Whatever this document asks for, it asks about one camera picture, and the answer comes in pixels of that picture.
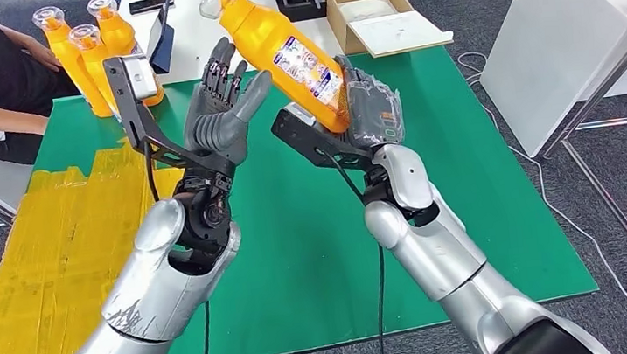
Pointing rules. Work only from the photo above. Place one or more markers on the green table mat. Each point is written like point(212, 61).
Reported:
point(326, 244)

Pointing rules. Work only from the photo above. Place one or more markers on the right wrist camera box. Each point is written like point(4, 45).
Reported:
point(309, 135)

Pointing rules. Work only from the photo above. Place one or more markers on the person's left forearm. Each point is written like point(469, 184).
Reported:
point(19, 37)

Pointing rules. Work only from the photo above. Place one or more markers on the orange detergent bottle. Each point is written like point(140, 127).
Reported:
point(68, 61)
point(95, 65)
point(277, 57)
point(115, 33)

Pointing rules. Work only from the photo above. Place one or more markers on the white cabinet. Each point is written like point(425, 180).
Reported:
point(556, 45)

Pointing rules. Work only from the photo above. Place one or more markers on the white box lid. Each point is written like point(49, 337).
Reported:
point(398, 33)

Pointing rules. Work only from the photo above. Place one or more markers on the tablet in dark case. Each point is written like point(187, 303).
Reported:
point(164, 43)

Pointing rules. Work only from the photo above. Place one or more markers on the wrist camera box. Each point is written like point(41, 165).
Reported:
point(309, 135)
point(133, 95)

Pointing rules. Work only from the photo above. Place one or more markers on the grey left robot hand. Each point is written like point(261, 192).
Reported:
point(220, 118)

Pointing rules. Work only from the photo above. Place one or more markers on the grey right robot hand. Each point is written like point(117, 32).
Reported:
point(373, 108)

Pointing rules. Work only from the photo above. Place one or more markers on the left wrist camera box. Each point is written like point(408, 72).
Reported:
point(133, 95)

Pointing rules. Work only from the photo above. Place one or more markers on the black phone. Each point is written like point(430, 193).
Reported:
point(149, 3)

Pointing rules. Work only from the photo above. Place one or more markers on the white desk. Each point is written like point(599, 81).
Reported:
point(187, 26)

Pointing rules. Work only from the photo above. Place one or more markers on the yellow plastic sheet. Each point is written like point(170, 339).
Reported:
point(50, 273)

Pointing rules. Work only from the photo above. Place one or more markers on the cardboard box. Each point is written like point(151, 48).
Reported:
point(340, 28)

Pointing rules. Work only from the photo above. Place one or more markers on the person's left hand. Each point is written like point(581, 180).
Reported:
point(44, 55)

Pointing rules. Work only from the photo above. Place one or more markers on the white foam insert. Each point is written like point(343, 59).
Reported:
point(367, 9)

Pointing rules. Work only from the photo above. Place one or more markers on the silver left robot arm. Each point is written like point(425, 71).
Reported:
point(147, 309)

